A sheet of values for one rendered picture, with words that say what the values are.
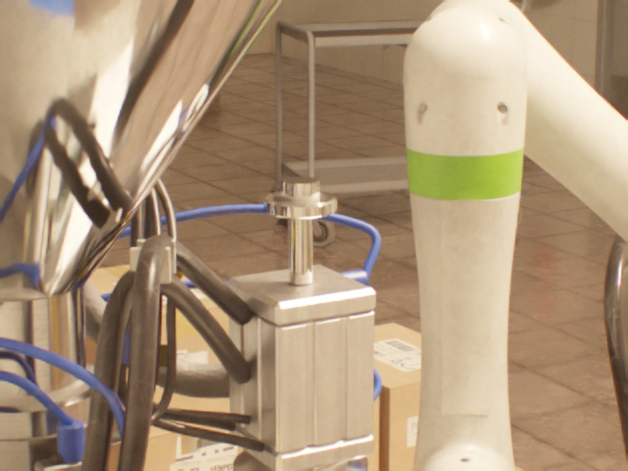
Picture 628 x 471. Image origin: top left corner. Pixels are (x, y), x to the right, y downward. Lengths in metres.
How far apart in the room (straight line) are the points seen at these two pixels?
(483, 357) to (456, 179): 0.19
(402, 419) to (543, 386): 1.27
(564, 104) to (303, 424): 1.10
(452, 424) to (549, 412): 3.00
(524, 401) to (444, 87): 3.22
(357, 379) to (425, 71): 0.91
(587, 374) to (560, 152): 3.27
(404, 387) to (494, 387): 1.97
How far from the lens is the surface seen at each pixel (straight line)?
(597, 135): 1.73
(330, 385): 0.66
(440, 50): 1.54
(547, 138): 1.72
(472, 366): 1.62
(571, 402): 4.73
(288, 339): 0.64
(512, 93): 1.56
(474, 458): 1.62
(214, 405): 3.37
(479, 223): 1.57
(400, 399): 3.61
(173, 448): 3.35
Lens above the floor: 1.59
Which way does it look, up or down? 14 degrees down
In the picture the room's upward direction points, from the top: straight up
